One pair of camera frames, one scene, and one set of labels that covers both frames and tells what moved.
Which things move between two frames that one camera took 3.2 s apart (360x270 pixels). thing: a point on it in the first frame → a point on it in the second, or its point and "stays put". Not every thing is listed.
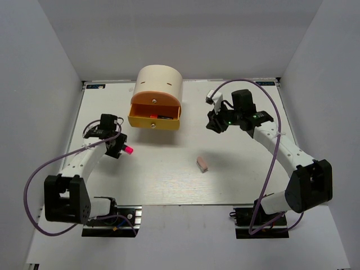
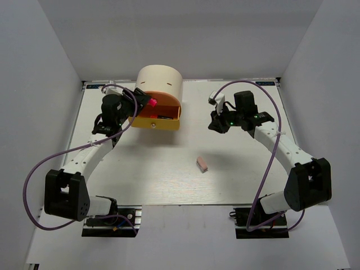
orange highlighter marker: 160,116 stays put
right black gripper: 216,125 stays put
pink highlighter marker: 128,149 → 153,102
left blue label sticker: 95,86 stays put
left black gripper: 121,138 → 143,100
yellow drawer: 154,116 stays put
